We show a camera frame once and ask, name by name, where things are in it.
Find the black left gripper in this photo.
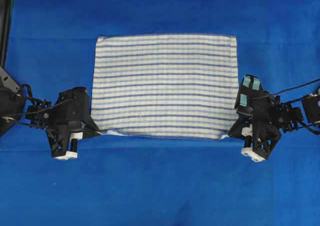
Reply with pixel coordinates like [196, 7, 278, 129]
[46, 87, 102, 161]

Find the black table frame rail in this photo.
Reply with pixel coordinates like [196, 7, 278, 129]
[0, 0, 13, 68]

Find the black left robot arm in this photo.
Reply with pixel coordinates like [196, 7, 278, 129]
[0, 68, 100, 160]

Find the blue table cloth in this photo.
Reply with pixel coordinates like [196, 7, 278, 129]
[0, 0, 320, 226]

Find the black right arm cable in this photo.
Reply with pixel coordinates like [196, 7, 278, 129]
[249, 77, 320, 102]

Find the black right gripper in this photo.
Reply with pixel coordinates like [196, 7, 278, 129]
[228, 74, 282, 162]

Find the blue striped white towel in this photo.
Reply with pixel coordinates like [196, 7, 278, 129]
[91, 33, 239, 140]

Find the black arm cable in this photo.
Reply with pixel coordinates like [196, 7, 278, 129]
[0, 83, 76, 123]
[249, 77, 320, 102]

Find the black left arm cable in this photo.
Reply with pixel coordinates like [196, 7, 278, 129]
[0, 83, 76, 123]

